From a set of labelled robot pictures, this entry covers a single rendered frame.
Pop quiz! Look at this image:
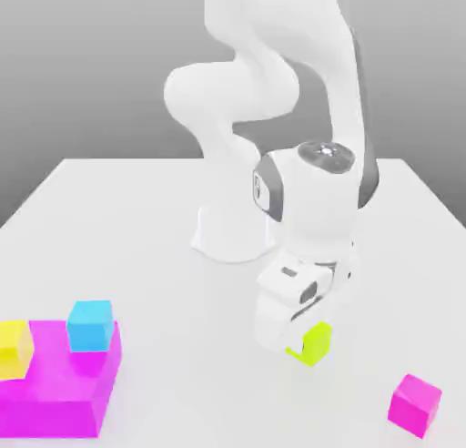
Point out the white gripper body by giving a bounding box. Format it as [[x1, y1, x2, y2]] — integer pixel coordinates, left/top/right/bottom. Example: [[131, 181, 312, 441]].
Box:
[[253, 290, 331, 353]]

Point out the small lime green cube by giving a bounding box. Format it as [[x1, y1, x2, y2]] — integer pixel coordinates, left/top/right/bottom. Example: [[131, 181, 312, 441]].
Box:
[[285, 321, 333, 368]]

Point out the small magenta cube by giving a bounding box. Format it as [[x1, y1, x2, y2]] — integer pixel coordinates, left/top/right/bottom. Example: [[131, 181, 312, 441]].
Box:
[[387, 373, 443, 440]]

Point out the small cyan cube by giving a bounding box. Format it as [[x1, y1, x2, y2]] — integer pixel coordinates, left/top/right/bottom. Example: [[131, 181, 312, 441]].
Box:
[[66, 300, 115, 353]]

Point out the small yellow cube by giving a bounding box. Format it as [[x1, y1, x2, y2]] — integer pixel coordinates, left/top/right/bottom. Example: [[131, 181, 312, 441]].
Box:
[[0, 320, 35, 381]]

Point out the large magenta box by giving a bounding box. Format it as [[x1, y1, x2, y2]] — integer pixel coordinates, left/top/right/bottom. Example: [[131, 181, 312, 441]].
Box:
[[0, 320, 124, 440]]

